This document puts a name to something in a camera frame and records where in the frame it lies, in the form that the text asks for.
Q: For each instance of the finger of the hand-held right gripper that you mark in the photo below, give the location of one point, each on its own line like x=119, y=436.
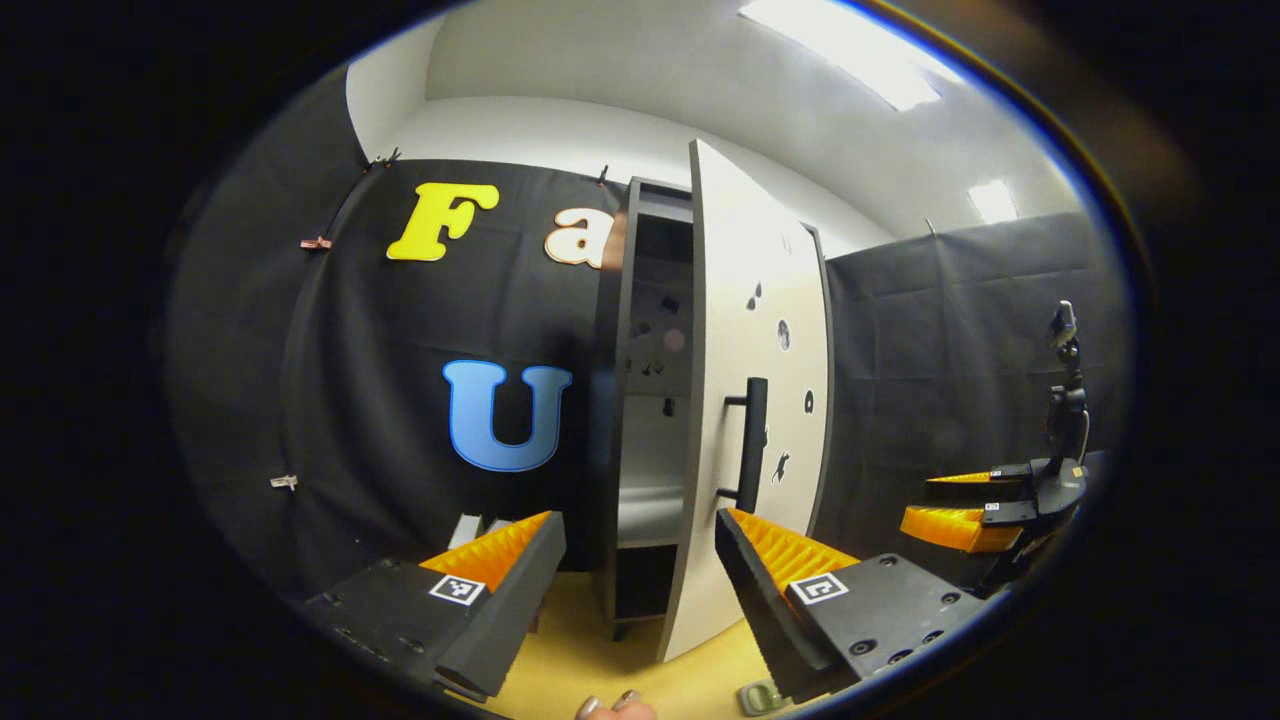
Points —
x=985, y=480
x=950, y=528

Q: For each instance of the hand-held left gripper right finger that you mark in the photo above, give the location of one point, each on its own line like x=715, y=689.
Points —
x=760, y=610

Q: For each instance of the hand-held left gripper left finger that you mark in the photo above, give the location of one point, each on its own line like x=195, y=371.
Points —
x=510, y=610

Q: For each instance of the grey cabinet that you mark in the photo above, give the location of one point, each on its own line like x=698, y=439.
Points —
x=612, y=400

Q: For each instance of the beige cabinet door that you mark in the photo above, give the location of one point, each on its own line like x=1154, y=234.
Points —
x=730, y=300

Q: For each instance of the white clip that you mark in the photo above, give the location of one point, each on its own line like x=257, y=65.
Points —
x=284, y=482

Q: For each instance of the small ceiling light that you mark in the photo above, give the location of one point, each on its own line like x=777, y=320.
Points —
x=992, y=201

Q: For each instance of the black backdrop cloth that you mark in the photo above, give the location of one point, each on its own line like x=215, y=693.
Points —
x=350, y=380

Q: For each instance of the orange clip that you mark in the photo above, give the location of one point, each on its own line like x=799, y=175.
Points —
x=316, y=243

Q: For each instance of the long ceiling light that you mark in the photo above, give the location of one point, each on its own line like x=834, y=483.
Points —
x=850, y=50

